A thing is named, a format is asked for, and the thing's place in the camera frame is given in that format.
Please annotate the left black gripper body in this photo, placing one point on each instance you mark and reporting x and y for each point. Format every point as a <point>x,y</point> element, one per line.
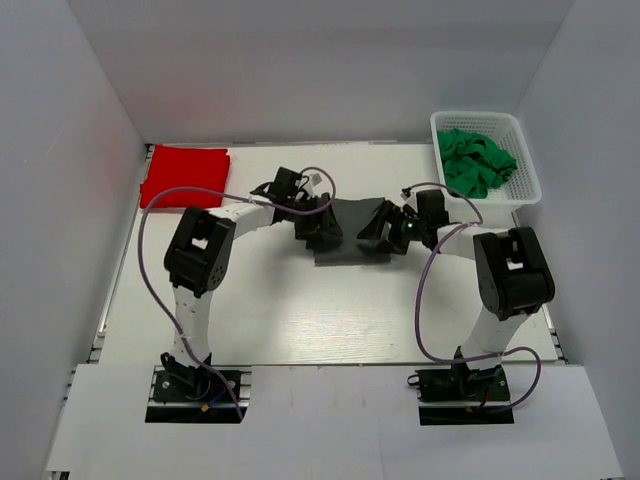
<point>316,219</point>

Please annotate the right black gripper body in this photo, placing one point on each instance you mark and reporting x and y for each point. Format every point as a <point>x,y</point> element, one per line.
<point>391,227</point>

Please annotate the dark grey t-shirt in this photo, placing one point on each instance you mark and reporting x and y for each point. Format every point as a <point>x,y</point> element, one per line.
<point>352,216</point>

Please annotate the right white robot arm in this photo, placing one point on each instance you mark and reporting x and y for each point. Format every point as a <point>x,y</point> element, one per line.
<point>513,278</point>

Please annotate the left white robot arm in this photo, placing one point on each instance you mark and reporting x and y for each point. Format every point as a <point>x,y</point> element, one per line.
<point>198,256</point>

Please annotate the crumpled green t-shirt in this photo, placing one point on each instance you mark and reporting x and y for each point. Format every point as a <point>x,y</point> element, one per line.
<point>473,164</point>

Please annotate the folded red t-shirt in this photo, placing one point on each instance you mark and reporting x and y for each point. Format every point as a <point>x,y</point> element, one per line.
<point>173,167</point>

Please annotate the white plastic mesh basket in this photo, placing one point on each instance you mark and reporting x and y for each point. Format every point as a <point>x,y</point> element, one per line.
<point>523,189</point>

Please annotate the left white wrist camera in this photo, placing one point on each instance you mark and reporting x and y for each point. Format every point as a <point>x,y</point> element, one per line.
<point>310,181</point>

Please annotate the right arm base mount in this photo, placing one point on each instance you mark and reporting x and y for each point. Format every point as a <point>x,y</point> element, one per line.
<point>445,399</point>

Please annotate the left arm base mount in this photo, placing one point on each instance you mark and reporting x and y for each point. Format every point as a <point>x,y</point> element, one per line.
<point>173,402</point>

